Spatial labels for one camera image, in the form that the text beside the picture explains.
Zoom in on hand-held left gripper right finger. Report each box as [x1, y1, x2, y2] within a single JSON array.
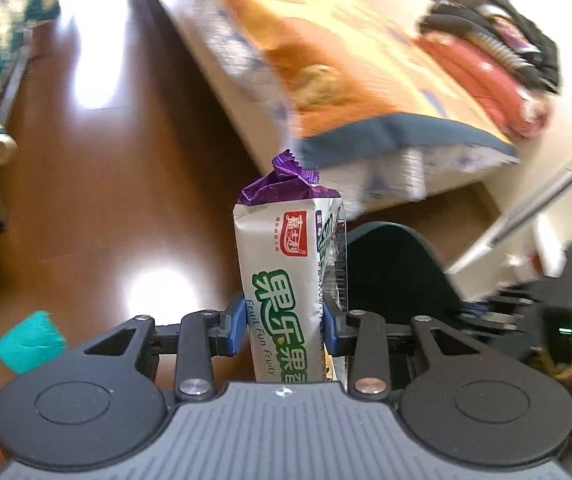
[[323, 298, 468, 402]]

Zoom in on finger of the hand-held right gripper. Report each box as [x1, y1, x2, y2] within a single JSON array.
[[466, 312, 542, 361], [458, 280, 547, 322]]

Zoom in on black clothes pile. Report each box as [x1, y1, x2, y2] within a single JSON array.
[[415, 0, 563, 97]]

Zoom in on teal white zigzag blanket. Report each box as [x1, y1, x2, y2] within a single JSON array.
[[0, 0, 63, 136]]

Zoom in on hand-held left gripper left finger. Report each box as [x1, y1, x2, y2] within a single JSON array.
[[82, 292, 248, 403]]

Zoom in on dark green trash bin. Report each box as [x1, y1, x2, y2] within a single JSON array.
[[344, 220, 463, 332]]

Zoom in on red garment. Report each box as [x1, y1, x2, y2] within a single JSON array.
[[417, 35, 551, 142]]

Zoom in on white bed frame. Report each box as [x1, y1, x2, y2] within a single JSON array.
[[133, 0, 517, 213]]

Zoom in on white purple biscuit packet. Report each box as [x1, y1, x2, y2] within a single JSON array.
[[233, 150, 348, 385]]

